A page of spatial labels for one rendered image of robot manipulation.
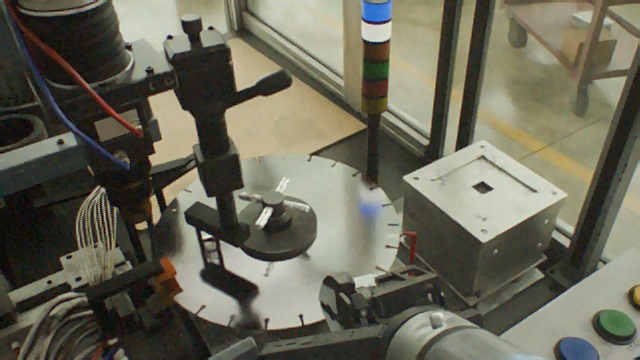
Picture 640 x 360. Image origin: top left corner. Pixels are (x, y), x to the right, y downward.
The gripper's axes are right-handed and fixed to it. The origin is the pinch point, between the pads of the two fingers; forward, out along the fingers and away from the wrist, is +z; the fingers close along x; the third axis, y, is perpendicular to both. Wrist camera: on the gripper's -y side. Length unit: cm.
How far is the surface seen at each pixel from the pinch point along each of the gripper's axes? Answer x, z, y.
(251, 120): 22, 76, 11
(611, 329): -13.3, -2.9, 32.7
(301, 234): 4.5, 14.6, 2.6
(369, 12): 32.1, 22.0, 21.8
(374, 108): 18.2, 30.5, 22.9
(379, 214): 4.0, 15.4, 14.1
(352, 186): 8.0, 21.1, 13.1
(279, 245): 4.0, 14.0, -0.6
